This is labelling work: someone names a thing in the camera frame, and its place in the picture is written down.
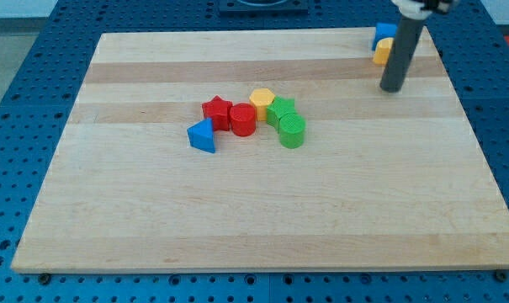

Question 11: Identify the yellow hexagon block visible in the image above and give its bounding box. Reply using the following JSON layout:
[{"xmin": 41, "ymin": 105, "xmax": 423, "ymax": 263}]
[{"xmin": 249, "ymin": 88, "xmax": 276, "ymax": 121}]

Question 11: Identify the blue triangle block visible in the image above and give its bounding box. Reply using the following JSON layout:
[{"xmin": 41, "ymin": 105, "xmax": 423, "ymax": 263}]
[{"xmin": 187, "ymin": 118, "xmax": 215, "ymax": 153}]

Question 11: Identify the green star block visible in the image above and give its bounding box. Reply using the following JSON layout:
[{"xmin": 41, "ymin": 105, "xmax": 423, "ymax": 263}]
[{"xmin": 266, "ymin": 96, "xmax": 297, "ymax": 132}]

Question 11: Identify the green cylinder block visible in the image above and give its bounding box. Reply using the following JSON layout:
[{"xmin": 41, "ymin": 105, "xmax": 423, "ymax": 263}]
[{"xmin": 278, "ymin": 114, "xmax": 306, "ymax": 149}]

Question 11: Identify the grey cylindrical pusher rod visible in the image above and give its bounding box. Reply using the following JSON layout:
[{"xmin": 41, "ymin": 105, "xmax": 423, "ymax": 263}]
[{"xmin": 379, "ymin": 15, "xmax": 425, "ymax": 93}]

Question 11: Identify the red star block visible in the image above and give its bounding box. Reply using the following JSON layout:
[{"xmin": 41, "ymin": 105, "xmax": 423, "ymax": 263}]
[{"xmin": 201, "ymin": 95, "xmax": 233, "ymax": 131}]

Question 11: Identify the blue cube block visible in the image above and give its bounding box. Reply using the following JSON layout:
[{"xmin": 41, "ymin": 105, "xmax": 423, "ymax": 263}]
[{"xmin": 371, "ymin": 23, "xmax": 397, "ymax": 51}]

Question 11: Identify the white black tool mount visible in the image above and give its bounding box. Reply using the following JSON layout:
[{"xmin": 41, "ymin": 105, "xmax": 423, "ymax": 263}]
[{"xmin": 391, "ymin": 0, "xmax": 459, "ymax": 19}]

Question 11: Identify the light wooden board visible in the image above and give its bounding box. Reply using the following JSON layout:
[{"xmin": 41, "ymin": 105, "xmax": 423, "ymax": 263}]
[{"xmin": 12, "ymin": 27, "xmax": 509, "ymax": 274}]

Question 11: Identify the yellow rounded block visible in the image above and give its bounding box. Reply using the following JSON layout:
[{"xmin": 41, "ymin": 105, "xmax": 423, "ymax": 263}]
[{"xmin": 372, "ymin": 37, "xmax": 394, "ymax": 66}]

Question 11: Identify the dark blue base plate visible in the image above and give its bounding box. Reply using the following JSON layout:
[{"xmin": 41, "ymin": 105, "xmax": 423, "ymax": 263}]
[{"xmin": 216, "ymin": 0, "xmax": 309, "ymax": 14}]

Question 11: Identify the red cylinder block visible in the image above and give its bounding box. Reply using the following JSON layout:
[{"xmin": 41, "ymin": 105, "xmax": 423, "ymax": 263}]
[{"xmin": 230, "ymin": 103, "xmax": 257, "ymax": 136}]

